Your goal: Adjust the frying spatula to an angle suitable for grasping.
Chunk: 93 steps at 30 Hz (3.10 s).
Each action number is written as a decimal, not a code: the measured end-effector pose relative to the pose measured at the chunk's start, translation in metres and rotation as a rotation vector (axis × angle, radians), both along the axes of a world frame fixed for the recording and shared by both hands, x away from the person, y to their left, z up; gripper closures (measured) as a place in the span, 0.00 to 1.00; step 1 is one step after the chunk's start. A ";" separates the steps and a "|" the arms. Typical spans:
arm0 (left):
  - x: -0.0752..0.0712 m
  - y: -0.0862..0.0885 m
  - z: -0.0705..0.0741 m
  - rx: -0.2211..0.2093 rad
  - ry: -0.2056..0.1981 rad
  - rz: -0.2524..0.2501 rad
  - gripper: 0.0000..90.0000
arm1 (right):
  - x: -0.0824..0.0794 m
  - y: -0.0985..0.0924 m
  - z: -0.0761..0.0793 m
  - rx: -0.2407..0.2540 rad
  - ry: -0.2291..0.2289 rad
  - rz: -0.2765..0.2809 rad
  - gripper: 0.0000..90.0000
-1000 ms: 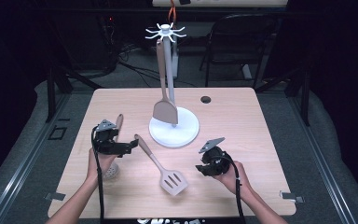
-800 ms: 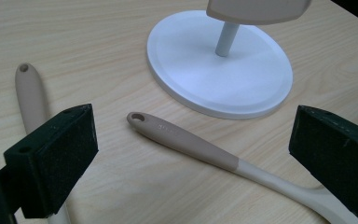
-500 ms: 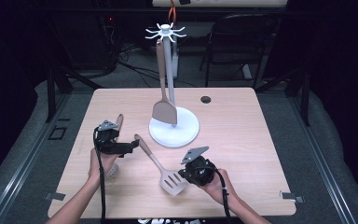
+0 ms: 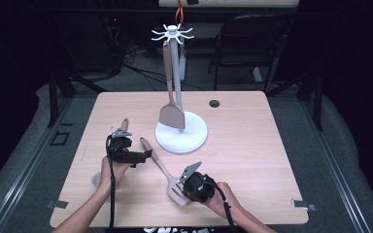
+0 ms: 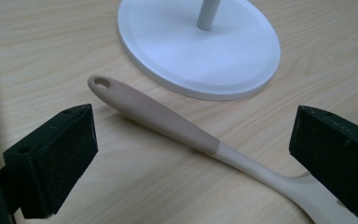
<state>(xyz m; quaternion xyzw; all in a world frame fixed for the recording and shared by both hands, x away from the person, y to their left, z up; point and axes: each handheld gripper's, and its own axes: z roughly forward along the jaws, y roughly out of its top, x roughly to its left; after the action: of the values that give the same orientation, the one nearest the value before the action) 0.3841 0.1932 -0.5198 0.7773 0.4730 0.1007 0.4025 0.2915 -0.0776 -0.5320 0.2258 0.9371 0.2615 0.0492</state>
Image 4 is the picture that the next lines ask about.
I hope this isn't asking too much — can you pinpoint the beige slotted spatula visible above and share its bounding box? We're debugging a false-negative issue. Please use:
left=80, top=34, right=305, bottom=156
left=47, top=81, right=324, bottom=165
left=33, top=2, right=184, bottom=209
left=139, top=137, right=192, bottom=207

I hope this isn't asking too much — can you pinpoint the dark equipment stand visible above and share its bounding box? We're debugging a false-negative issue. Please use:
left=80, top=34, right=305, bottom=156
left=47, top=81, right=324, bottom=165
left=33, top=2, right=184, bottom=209
left=100, top=0, right=124, bottom=76

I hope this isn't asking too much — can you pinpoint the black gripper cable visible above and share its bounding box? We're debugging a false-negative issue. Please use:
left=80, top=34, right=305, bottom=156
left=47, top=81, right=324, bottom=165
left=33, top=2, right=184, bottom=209
left=106, top=135, right=117, bottom=233
left=193, top=180, right=238, bottom=233

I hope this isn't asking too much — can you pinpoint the black printed shirt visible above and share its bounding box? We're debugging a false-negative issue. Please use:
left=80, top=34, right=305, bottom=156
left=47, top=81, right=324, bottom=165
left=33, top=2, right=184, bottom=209
left=142, top=226, right=216, bottom=233

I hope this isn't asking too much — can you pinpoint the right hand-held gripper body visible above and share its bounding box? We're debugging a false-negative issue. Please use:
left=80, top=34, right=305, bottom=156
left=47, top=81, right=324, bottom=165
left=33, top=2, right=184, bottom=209
left=178, top=161, right=216, bottom=204

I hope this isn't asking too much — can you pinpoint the white utensil rack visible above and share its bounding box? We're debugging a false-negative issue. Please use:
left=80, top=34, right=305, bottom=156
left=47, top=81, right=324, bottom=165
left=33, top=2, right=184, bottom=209
left=151, top=22, right=209, bottom=155

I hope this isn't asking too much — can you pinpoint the black chair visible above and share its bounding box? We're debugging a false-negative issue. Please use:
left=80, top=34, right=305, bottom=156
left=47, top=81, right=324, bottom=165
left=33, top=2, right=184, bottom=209
left=207, top=14, right=292, bottom=93

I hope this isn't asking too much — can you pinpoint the bundle of black floor cables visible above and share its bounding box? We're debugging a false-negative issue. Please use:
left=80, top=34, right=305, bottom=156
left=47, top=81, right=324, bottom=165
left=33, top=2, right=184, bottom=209
left=122, top=45, right=205, bottom=91

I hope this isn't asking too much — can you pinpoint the black metal frame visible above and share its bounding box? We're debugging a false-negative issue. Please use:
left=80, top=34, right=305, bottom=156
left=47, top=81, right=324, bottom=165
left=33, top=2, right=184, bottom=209
left=265, top=69, right=324, bottom=132
left=47, top=67, right=108, bottom=129

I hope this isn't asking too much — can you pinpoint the grey metal bracket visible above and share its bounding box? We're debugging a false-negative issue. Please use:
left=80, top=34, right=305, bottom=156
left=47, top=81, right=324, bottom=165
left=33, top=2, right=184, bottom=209
left=46, top=199, right=69, bottom=210
left=290, top=198, right=319, bottom=212

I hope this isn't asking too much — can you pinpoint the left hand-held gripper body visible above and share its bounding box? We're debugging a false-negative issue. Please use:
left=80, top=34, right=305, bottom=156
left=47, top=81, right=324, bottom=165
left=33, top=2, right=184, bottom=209
left=106, top=128, right=144, bottom=164

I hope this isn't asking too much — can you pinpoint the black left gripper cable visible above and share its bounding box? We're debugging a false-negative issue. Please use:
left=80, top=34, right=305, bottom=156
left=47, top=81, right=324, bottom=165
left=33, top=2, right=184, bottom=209
left=106, top=135, right=117, bottom=233

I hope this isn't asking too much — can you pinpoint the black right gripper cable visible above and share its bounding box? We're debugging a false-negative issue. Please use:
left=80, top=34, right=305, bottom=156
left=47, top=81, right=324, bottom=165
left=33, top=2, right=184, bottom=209
left=193, top=180, right=238, bottom=233

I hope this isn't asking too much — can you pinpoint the metal floor rail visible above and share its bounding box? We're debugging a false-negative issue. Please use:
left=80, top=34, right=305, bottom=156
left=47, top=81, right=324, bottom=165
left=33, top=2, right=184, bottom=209
left=299, top=96, right=373, bottom=233
left=0, top=96, right=76, bottom=233

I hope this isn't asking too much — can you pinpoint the white stand foot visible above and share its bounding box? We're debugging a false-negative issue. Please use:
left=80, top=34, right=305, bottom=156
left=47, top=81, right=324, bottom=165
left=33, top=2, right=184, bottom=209
left=252, top=66, right=264, bottom=83

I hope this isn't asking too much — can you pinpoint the person's right hand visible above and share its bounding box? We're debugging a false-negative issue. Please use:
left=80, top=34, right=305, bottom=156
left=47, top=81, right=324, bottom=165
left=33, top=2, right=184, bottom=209
left=203, top=182, right=241, bottom=219

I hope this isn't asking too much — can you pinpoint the beige solid spatula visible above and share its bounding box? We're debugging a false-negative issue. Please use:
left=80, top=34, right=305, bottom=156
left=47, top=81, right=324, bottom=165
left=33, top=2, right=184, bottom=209
left=158, top=40, right=187, bottom=130

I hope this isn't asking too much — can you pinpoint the orange strap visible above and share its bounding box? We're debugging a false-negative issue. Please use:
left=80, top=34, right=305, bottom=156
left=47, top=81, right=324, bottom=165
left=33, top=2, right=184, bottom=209
left=174, top=0, right=185, bottom=25

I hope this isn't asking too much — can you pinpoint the person's left hand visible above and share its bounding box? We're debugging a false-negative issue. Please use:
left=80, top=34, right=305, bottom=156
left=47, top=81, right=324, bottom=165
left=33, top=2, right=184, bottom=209
left=98, top=157, right=136, bottom=195

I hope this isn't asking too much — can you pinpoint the beige perforated skimmer spoon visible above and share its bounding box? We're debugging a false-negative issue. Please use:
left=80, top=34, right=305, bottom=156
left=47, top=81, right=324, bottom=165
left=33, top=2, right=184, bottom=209
left=91, top=117, right=130, bottom=188

